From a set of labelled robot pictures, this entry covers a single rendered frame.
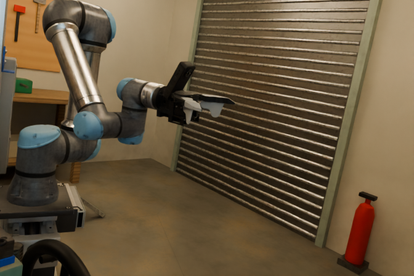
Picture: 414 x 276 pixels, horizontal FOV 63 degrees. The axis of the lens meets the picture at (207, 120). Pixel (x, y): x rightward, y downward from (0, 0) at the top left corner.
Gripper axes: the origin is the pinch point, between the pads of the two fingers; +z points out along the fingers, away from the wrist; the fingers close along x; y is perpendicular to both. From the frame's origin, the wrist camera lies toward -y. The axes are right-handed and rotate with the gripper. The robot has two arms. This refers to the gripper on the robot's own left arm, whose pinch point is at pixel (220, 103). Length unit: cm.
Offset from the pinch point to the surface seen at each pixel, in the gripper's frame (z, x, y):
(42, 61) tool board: -302, -122, 28
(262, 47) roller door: -116, -250, -9
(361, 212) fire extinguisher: 12, -198, 105
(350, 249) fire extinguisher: 11, -193, 136
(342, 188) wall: -8, -219, 99
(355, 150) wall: -5, -224, 65
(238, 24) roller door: -155, -262, -29
